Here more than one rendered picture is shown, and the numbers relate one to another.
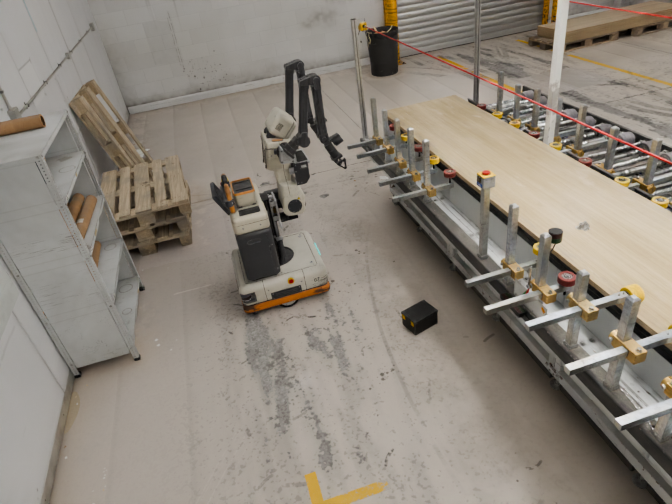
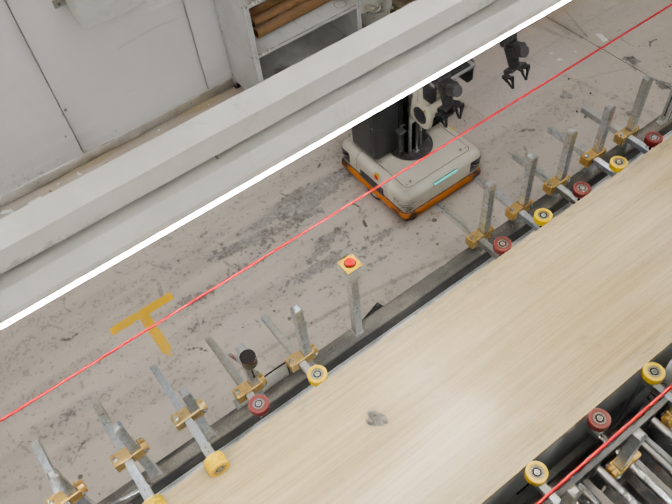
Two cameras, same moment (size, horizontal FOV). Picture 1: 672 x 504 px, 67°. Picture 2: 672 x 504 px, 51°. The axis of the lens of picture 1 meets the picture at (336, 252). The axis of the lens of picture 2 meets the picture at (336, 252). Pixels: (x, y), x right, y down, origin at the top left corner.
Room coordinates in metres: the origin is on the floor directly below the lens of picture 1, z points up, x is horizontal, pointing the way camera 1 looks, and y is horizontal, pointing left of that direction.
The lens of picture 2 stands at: (1.73, -2.28, 3.36)
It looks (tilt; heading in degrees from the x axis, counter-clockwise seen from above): 53 degrees down; 71
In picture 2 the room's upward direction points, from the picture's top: 8 degrees counter-clockwise
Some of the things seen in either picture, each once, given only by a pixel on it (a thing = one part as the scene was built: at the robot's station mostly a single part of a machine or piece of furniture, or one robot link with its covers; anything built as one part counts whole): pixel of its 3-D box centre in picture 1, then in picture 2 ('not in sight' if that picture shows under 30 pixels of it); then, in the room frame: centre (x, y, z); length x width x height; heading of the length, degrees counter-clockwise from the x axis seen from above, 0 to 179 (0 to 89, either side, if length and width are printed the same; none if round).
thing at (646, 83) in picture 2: (375, 126); (635, 115); (4.00, -0.48, 0.92); 0.04 x 0.04 x 0.48; 11
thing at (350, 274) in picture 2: (485, 180); (350, 269); (2.29, -0.82, 1.18); 0.07 x 0.07 x 0.08; 11
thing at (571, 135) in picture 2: (398, 150); (563, 167); (3.51, -0.58, 0.89); 0.04 x 0.04 x 0.48; 11
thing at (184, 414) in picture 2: (581, 306); (189, 413); (1.53, -0.97, 0.95); 0.14 x 0.06 x 0.05; 11
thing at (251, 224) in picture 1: (255, 225); (400, 98); (3.25, 0.56, 0.59); 0.55 x 0.34 x 0.83; 11
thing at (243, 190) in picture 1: (243, 192); not in sight; (3.25, 0.58, 0.87); 0.23 x 0.15 x 0.11; 11
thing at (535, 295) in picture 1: (527, 298); (234, 374); (1.74, -0.84, 0.84); 0.43 x 0.03 x 0.04; 101
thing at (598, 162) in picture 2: (383, 150); (582, 151); (3.71, -0.49, 0.82); 0.43 x 0.03 x 0.04; 101
